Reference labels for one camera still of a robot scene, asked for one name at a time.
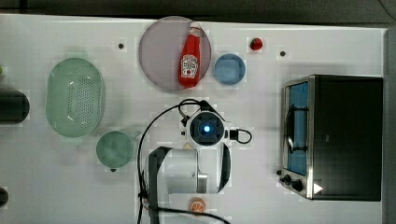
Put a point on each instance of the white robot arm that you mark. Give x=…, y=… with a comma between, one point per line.
x=204, y=168

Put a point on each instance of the black toaster oven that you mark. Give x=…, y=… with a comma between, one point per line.
x=332, y=138

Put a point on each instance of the red ketchup bottle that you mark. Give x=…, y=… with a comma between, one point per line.
x=189, y=66

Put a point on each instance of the blue bowl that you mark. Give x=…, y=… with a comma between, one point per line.
x=229, y=69

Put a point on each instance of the green cup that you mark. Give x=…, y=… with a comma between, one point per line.
x=116, y=149

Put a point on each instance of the orange slice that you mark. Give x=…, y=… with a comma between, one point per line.
x=197, y=205

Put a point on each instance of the green colander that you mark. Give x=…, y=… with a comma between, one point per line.
x=75, y=97

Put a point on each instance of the black cylinder left edge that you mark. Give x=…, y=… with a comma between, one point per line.
x=14, y=107

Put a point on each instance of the dark object lower left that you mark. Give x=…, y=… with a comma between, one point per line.
x=3, y=197

